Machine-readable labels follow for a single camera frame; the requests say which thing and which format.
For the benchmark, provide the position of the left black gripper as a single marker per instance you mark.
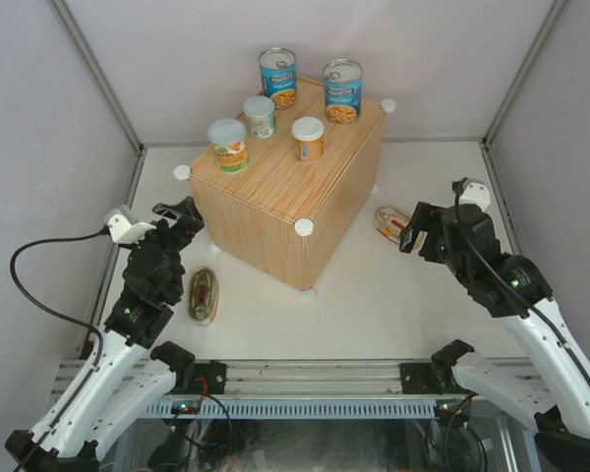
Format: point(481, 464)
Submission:
point(189, 221)

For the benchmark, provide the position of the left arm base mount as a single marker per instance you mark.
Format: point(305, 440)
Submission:
point(190, 376)

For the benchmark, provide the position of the tan can white lid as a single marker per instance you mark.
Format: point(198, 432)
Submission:
point(308, 133)

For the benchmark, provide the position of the green can white lid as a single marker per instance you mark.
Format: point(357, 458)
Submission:
point(259, 111)

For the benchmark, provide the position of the grey slotted cable duct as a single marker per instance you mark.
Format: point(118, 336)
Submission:
point(294, 409)

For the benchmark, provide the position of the oval red sardine tin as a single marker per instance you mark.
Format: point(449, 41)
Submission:
point(390, 222)

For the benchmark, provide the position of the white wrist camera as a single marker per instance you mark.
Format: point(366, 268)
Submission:
point(472, 192)
point(124, 227)

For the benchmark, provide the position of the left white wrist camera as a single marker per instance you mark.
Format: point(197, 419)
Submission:
point(124, 227)

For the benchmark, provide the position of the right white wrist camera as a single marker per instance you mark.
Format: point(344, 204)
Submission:
point(472, 192)

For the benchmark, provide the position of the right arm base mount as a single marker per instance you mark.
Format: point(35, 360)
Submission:
point(434, 376)

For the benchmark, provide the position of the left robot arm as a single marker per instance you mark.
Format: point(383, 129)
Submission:
point(128, 333)

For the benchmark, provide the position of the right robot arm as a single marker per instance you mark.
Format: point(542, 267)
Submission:
point(515, 293)

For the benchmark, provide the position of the oval sardine tin left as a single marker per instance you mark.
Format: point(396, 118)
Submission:
point(202, 296)

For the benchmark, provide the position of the yellow can white lid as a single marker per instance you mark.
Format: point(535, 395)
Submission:
point(228, 140)

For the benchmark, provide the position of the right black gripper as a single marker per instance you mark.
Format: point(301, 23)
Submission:
point(427, 217)

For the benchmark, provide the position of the wooden cube counter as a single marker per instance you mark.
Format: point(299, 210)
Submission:
point(280, 214)

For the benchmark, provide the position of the blue soup can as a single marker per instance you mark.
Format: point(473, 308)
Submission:
point(343, 90)
point(279, 76)

